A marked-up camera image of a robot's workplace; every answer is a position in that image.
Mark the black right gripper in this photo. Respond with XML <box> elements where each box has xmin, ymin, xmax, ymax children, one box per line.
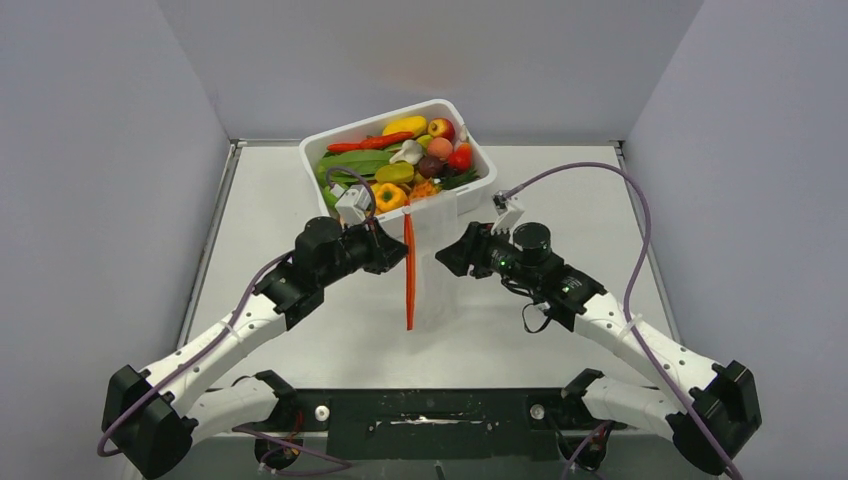
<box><xmin>437</xmin><ymin>221</ymin><xmax>539</xmax><ymax>291</ymax></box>

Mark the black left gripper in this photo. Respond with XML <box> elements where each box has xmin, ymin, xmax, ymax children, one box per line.
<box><xmin>318</xmin><ymin>215</ymin><xmax>411</xmax><ymax>287</ymax></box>

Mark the clear zip top bag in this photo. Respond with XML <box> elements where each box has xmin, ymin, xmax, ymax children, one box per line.
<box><xmin>403</xmin><ymin>192</ymin><xmax>458</xmax><ymax>332</ymax></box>

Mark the yellow green starfruit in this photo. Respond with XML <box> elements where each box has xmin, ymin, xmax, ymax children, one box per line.
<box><xmin>375</xmin><ymin>162</ymin><xmax>416</xmax><ymax>185</ymax></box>

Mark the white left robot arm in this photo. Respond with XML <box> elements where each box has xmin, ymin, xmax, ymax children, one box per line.
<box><xmin>97</xmin><ymin>216</ymin><xmax>410</xmax><ymax>479</ymax></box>

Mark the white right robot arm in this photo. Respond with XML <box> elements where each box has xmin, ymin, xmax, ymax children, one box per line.
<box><xmin>435</xmin><ymin>222</ymin><xmax>762</xmax><ymax>476</ymax></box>

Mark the orange fried food piece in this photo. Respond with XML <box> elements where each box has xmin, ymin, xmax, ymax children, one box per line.
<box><xmin>408</xmin><ymin>179</ymin><xmax>442</xmax><ymax>202</ymax></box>

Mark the yellow bell pepper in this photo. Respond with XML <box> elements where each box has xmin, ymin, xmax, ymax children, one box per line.
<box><xmin>371</xmin><ymin>183</ymin><xmax>409</xmax><ymax>214</ymax></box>

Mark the green leaf vegetable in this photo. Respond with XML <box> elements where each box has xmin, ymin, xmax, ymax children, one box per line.
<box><xmin>314</xmin><ymin>150</ymin><xmax>393</xmax><ymax>186</ymax></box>

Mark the dark purple passionfruit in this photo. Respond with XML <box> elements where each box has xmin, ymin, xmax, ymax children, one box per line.
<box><xmin>417</xmin><ymin>155</ymin><xmax>445</xmax><ymax>178</ymax></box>

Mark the red tomato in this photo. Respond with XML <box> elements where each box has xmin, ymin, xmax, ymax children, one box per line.
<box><xmin>447</xmin><ymin>142</ymin><xmax>473</xmax><ymax>173</ymax></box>

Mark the white garlic bulb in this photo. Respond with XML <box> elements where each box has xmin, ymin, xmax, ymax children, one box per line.
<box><xmin>389</xmin><ymin>139</ymin><xmax>425</xmax><ymax>166</ymax></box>

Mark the pink peach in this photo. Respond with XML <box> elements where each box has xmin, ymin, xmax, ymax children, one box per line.
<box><xmin>427</xmin><ymin>137</ymin><xmax>454</xmax><ymax>161</ymax></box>

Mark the red chili pepper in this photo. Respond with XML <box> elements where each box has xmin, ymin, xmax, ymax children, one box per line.
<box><xmin>326</xmin><ymin>131</ymin><xmax>414</xmax><ymax>154</ymax></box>

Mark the yellow mango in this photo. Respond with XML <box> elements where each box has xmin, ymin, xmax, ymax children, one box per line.
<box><xmin>382</xmin><ymin>115</ymin><xmax>429</xmax><ymax>138</ymax></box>

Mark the red apple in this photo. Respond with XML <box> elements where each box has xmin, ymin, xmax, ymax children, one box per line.
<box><xmin>427</xmin><ymin>117</ymin><xmax>456</xmax><ymax>142</ymax></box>

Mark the white plastic bin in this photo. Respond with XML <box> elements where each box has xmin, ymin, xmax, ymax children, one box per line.
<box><xmin>299</xmin><ymin>99</ymin><xmax>497</xmax><ymax>235</ymax></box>

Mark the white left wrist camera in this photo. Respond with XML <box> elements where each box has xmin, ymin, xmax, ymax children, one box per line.
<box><xmin>329</xmin><ymin>184</ymin><xmax>376</xmax><ymax>225</ymax></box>

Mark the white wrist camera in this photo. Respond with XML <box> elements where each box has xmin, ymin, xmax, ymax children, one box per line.
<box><xmin>329</xmin><ymin>184</ymin><xmax>376</xmax><ymax>225</ymax></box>
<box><xmin>491</xmin><ymin>191</ymin><xmax>525</xmax><ymax>235</ymax></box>

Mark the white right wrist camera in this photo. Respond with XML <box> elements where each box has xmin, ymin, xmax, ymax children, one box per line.
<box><xmin>491</xmin><ymin>191</ymin><xmax>525</xmax><ymax>235</ymax></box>

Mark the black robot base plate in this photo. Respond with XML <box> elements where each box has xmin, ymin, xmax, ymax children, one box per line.
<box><xmin>256</xmin><ymin>388</ymin><xmax>598</xmax><ymax>461</ymax></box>

